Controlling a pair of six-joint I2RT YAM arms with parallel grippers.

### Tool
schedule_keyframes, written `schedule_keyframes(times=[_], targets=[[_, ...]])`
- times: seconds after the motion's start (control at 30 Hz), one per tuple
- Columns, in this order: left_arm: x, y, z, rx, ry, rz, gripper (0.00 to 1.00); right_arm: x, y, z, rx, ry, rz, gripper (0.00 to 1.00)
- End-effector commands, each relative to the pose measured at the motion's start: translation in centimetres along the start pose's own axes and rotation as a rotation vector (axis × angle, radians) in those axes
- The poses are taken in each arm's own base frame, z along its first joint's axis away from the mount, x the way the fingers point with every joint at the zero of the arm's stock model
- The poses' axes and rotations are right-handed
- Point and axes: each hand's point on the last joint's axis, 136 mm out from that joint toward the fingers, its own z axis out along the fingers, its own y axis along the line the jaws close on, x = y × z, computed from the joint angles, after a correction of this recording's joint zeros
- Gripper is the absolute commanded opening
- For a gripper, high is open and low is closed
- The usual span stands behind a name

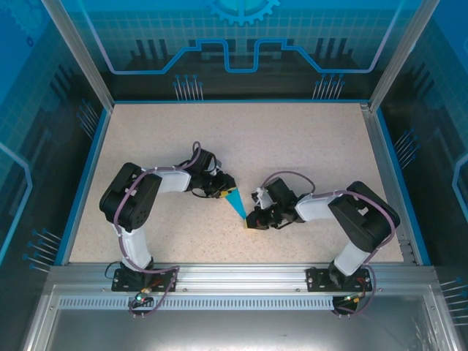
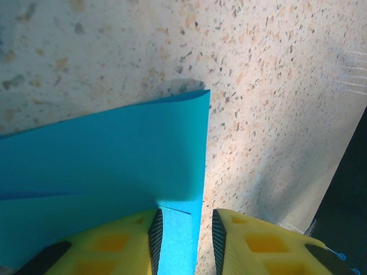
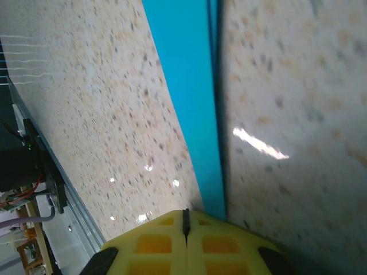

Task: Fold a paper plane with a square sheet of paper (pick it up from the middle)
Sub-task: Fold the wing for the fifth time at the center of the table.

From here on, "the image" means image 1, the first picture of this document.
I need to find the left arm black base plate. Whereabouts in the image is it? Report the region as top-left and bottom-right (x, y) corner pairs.
(111, 268), (179, 293)

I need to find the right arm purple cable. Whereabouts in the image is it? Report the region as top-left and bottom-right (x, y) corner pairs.
(263, 171), (399, 318)

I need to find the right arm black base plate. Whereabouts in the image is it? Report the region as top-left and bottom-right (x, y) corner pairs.
(305, 266), (371, 293)

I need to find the aluminium mounting rail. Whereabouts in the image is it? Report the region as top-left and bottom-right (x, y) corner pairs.
(46, 263), (439, 290)

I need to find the steel sheet panel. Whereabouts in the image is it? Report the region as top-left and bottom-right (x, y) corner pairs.
(20, 284), (460, 351)

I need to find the cable connector with green light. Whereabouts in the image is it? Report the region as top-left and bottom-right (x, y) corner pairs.
(133, 287), (154, 306)
(341, 291), (368, 305)

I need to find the blue table edge strip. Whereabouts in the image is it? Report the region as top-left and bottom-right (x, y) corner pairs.
(53, 107), (113, 266)

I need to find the slotted grey cable duct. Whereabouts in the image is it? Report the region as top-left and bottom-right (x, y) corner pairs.
(56, 295), (363, 312)

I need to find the blue paper sheet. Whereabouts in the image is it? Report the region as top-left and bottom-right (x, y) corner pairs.
(224, 186), (250, 222)

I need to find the aluminium frame post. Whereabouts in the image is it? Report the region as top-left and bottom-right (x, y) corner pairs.
(39, 0), (116, 110)
(366, 0), (442, 113)

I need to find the aluminium side rail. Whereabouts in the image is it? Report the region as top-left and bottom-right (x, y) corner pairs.
(360, 103), (418, 265)

